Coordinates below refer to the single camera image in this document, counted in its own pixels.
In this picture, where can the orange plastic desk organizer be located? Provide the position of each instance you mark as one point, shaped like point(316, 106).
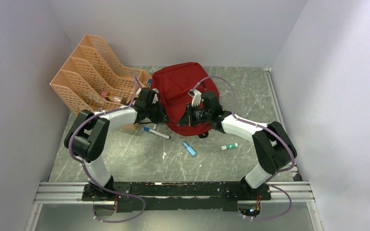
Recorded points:
point(92, 68)

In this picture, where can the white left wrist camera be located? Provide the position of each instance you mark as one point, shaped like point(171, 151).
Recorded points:
point(155, 98)

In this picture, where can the aluminium frame rail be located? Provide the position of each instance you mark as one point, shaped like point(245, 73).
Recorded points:
point(80, 192)

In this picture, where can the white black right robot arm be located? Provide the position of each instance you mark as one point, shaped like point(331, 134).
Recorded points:
point(273, 147)

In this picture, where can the white green glue stick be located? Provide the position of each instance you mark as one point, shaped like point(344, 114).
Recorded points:
point(229, 146)

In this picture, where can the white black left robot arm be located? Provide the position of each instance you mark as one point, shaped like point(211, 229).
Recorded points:
point(86, 138)

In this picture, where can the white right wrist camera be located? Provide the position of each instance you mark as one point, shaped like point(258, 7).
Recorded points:
point(196, 97)

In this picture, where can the pink bottle in organizer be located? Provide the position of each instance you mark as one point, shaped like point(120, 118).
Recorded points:
point(113, 98)

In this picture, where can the red student backpack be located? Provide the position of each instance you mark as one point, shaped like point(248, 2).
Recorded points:
point(173, 83)

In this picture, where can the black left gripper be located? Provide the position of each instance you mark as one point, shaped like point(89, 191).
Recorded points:
point(161, 117)

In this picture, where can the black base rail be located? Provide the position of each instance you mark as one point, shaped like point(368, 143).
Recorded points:
point(153, 196)

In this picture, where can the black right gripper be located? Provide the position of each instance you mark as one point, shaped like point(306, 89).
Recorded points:
point(188, 119)

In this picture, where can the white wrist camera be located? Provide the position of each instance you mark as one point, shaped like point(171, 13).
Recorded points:
point(196, 97)
point(155, 98)

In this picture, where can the blue white marker pen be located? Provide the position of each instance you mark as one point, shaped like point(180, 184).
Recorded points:
point(157, 133)

